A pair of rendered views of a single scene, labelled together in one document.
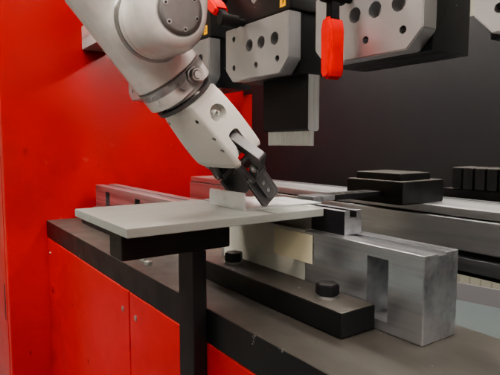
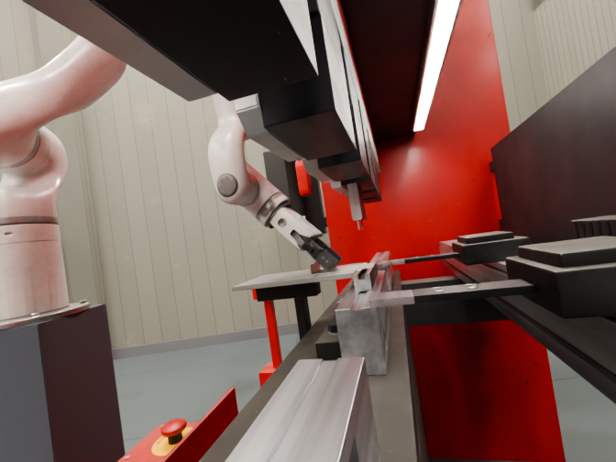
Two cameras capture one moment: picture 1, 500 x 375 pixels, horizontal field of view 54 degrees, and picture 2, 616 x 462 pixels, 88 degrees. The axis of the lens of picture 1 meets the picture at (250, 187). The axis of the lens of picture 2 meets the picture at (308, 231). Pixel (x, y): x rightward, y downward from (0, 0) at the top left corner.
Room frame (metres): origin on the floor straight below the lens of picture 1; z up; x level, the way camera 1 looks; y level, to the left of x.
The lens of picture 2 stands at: (0.17, -0.52, 1.08)
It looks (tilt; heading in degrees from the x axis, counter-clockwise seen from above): 2 degrees up; 50
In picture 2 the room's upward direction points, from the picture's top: 9 degrees counter-clockwise
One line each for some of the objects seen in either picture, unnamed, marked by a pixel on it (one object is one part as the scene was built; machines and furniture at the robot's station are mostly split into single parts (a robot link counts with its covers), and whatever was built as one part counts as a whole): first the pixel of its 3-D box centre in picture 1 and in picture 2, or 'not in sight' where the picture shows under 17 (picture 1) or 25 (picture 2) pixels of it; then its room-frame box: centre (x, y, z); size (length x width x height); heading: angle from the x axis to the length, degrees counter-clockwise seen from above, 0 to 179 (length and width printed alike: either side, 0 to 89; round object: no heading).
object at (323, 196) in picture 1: (364, 187); (446, 251); (0.80, -0.19, 1.01); 0.26 x 0.12 x 0.05; 125
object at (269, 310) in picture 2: not in sight; (272, 329); (1.50, 1.69, 0.42); 0.25 x 0.20 x 0.83; 125
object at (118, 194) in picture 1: (141, 210); (382, 269); (1.16, 0.26, 0.92); 0.50 x 0.06 x 0.10; 35
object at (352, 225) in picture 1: (300, 213); (367, 274); (0.68, -0.07, 0.99); 0.20 x 0.03 x 0.03; 35
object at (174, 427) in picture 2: not in sight; (174, 434); (0.31, 0.06, 0.79); 0.04 x 0.04 x 0.04
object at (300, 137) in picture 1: (289, 111); (357, 207); (0.71, -0.06, 1.13); 0.10 x 0.02 x 0.10; 35
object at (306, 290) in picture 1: (274, 288); (346, 324); (0.64, -0.03, 0.89); 0.30 x 0.05 x 0.03; 35
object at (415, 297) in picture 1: (314, 260); (370, 307); (0.66, -0.09, 0.92); 0.39 x 0.06 x 0.10; 35
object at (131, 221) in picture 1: (199, 212); (302, 276); (0.62, 0.06, 1.00); 0.26 x 0.18 x 0.01; 125
